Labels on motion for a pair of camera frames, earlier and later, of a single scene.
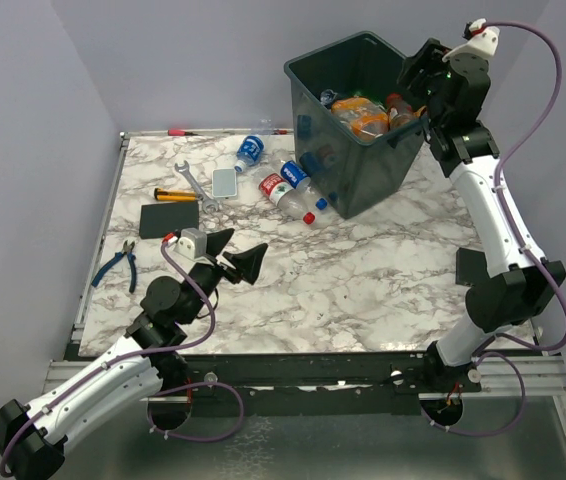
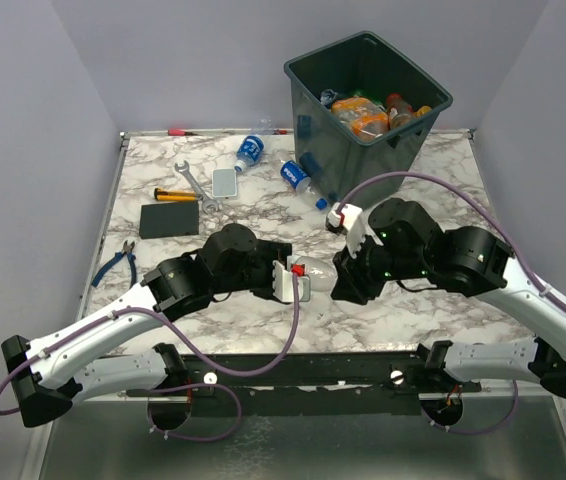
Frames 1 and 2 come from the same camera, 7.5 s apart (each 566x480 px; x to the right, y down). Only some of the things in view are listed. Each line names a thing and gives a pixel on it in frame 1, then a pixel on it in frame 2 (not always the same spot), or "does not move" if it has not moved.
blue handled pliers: [128, 251] does not move
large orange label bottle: [365, 118] does not move
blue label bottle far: [249, 153] does not move
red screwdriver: [179, 132] does not move
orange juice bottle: [419, 112] does not move
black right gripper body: [426, 85] → [373, 266]
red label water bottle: [281, 193] → [322, 277]
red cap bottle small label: [399, 111] does not move
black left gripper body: [208, 277] → [257, 276]
